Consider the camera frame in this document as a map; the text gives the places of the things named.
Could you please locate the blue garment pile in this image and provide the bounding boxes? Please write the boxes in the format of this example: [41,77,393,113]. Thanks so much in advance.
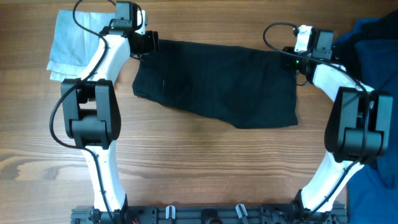
[348,38,397,223]

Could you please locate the folded light blue garment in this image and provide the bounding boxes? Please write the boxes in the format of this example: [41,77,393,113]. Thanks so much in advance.
[47,10,115,82]

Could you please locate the dark garment on pile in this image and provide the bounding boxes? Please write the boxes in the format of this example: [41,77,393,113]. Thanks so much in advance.
[333,10,397,78]

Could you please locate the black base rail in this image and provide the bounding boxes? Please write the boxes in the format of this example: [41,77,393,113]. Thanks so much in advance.
[70,203,348,224]

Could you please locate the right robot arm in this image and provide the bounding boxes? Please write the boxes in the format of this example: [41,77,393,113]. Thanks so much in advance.
[282,25,393,223]

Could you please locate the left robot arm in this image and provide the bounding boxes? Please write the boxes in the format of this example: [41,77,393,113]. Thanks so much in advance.
[49,1,159,223]

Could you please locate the black shorts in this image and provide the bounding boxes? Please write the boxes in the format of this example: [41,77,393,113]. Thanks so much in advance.
[132,40,298,129]

